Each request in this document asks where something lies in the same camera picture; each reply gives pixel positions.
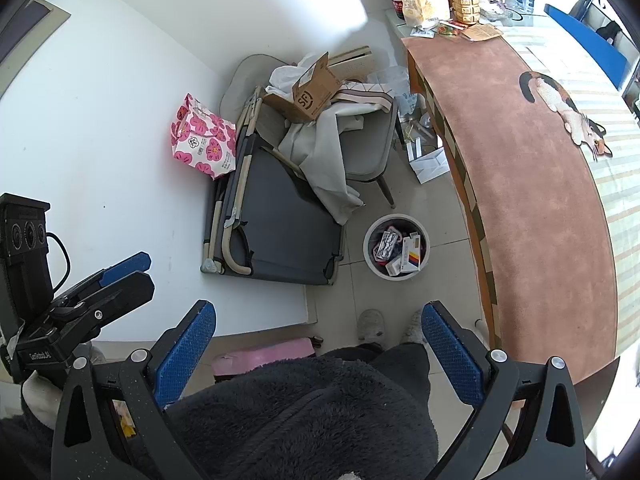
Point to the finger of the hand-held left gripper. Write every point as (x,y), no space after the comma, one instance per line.
(120,295)
(125,263)

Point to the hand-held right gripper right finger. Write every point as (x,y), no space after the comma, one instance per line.
(450,355)

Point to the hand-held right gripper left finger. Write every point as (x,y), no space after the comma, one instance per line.
(185,350)

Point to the white box with orange stripes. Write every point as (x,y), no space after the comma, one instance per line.
(411,255)

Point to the white round trash bin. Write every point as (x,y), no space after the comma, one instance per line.
(380,271)

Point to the silver blister pack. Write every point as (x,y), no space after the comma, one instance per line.
(387,246)

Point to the person's left forearm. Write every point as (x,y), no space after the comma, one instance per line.
(30,400)

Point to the white furniture leg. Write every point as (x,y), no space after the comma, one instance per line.
(477,326)

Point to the grey fluffy slipper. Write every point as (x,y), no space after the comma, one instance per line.
(412,327)
(371,327)

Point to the pink suitcase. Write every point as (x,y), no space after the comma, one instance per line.
(265,357)

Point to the person's left leg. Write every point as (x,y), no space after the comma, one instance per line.
(357,352)

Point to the wooden table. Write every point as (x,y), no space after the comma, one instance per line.
(472,220)

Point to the pink floral bag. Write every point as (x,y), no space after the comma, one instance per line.
(205,140)

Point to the grey folding cot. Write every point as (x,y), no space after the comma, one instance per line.
(280,230)

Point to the brown table mat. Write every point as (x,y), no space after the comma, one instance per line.
(525,210)

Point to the white folded cardboard sheet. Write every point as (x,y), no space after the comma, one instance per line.
(430,165)

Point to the grey chair with dark legs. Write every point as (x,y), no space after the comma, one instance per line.
(365,155)

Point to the striped green white tablecloth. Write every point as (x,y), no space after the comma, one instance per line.
(620,200)

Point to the brown cardboard shipping box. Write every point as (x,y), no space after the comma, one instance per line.
(315,95)

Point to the striped beige cloth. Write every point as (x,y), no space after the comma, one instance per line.
(362,97)

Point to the clear plastic bag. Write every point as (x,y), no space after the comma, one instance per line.
(395,80)

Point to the white slotted appliance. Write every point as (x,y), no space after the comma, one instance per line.
(355,62)

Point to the brown cardboard piece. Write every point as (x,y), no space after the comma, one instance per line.
(482,33)

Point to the red small packet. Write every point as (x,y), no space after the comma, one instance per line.
(447,27)

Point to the blue panel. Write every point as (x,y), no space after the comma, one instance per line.
(590,45)

